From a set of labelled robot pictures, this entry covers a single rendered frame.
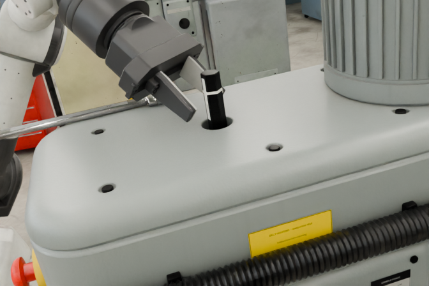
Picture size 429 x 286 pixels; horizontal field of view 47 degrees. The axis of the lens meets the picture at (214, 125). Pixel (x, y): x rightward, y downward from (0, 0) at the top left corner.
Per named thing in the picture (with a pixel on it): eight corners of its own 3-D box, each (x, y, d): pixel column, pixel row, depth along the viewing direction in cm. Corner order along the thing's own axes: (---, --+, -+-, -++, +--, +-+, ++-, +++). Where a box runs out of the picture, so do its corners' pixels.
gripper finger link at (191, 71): (225, 89, 58) (186, 55, 59) (214, 106, 60) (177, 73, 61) (232, 83, 59) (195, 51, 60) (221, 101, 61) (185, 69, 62)
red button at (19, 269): (16, 301, 57) (6, 274, 55) (19, 279, 60) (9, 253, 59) (45, 292, 57) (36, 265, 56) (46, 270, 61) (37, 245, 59)
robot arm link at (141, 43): (186, 82, 66) (125, 27, 68) (214, 27, 60) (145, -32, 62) (120, 120, 57) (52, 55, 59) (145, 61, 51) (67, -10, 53)
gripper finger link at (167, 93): (189, 123, 56) (150, 88, 57) (199, 105, 54) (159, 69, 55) (180, 129, 55) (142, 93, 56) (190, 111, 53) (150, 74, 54)
